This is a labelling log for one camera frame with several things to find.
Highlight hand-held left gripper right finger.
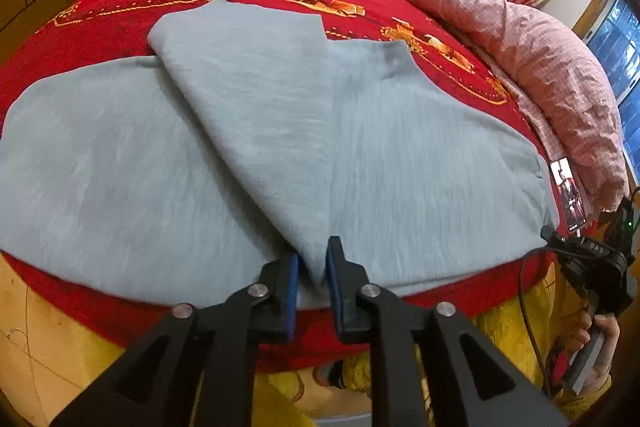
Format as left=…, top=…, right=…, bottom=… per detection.
left=325, top=236, right=571, bottom=427

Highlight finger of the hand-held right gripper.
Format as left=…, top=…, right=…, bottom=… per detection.
left=540, top=226, right=583, bottom=259

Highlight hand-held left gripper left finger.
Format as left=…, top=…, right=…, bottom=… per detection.
left=50, top=253, right=301, bottom=427

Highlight grey pants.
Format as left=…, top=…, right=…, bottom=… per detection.
left=0, top=0, right=561, bottom=313

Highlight person's right forearm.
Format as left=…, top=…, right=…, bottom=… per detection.
left=555, top=374, right=613, bottom=423

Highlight person's right hand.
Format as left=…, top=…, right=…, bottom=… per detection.
left=570, top=309, right=621, bottom=390

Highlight smartphone with lit screen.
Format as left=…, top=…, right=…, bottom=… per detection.
left=548, top=157, right=588, bottom=234

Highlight yellow fleece clothing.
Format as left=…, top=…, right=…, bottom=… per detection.
left=255, top=267, right=613, bottom=427

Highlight pink checked quilt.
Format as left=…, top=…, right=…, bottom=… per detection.
left=355, top=0, right=628, bottom=212

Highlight window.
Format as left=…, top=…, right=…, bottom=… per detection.
left=585, top=0, right=640, bottom=188

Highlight red printed blanket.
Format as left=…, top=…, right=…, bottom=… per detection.
left=0, top=0, right=563, bottom=358

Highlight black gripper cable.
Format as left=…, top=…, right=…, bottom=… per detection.
left=517, top=247, right=556, bottom=403

